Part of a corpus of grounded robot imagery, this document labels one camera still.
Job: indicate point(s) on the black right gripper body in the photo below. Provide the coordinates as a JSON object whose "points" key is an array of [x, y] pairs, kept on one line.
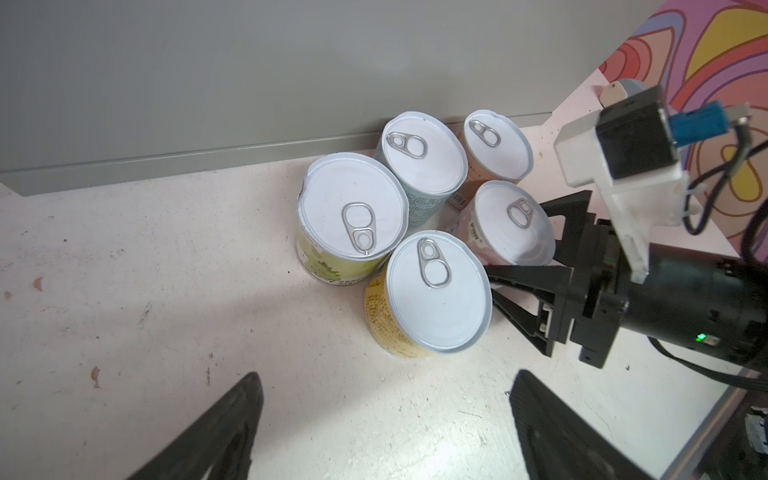
{"points": [[708, 303]]}

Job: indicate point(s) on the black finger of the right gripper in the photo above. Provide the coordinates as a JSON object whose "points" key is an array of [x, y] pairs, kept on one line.
{"points": [[574, 209], [534, 300]]}

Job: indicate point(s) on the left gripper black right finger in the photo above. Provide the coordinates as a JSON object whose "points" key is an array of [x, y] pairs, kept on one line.
{"points": [[557, 443]]}

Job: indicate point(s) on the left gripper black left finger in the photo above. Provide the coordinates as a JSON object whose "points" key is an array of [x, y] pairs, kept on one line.
{"points": [[219, 443]]}

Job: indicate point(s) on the pink can fruit print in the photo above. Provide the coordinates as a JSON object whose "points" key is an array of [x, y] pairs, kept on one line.
{"points": [[504, 226]]}

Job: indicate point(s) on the orange pink can pull tab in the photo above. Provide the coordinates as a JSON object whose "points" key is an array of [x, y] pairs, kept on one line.
{"points": [[496, 149]]}

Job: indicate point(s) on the yellow can centre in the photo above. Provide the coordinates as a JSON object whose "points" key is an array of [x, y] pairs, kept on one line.
{"points": [[432, 296]]}

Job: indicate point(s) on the teal can pull tab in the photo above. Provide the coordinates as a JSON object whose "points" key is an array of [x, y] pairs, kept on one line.
{"points": [[428, 160]]}

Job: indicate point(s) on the green can pull tab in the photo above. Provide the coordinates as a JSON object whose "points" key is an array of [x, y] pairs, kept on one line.
{"points": [[352, 213]]}

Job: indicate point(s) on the grey metal cabinet box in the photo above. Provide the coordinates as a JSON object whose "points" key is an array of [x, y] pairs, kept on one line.
{"points": [[101, 92]]}

